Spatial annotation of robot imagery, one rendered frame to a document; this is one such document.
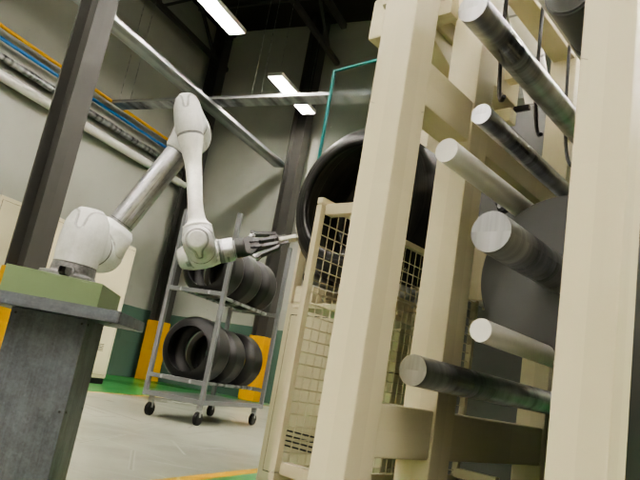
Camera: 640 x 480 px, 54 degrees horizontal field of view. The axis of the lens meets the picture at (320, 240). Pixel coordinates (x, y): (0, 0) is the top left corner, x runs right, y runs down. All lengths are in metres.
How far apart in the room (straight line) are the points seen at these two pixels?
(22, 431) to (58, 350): 0.27
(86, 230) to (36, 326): 0.36
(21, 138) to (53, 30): 1.98
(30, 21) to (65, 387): 9.78
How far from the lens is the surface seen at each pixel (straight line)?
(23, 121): 11.34
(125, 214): 2.57
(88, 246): 2.35
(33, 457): 2.29
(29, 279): 2.30
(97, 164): 12.40
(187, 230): 2.15
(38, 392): 2.28
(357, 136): 2.32
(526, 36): 3.04
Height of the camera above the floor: 0.54
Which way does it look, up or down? 13 degrees up
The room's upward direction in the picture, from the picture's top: 10 degrees clockwise
